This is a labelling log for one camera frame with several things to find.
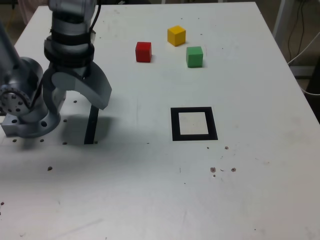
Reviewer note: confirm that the white frame post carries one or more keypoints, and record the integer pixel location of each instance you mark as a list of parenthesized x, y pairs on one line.
[(278, 20)]

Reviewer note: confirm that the dark flat box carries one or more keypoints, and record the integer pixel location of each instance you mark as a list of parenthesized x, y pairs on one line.
[(303, 72)]

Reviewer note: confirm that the yellow cube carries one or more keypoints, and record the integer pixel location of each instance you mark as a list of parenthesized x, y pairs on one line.
[(176, 36)]

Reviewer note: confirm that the green cube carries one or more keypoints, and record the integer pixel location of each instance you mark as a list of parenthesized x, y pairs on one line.
[(194, 58)]

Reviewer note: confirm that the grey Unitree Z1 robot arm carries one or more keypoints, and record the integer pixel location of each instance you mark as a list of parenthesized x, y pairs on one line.
[(30, 120)]

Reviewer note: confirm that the black tape square outline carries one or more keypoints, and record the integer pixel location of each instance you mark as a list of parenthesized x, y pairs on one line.
[(175, 125)]

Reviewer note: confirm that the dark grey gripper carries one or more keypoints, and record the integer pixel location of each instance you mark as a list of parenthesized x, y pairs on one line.
[(70, 69)]

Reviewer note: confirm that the black tape strip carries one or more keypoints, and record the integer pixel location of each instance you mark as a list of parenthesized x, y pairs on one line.
[(90, 130)]

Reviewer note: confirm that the red cube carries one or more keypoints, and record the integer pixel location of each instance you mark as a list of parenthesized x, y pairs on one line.
[(143, 53)]

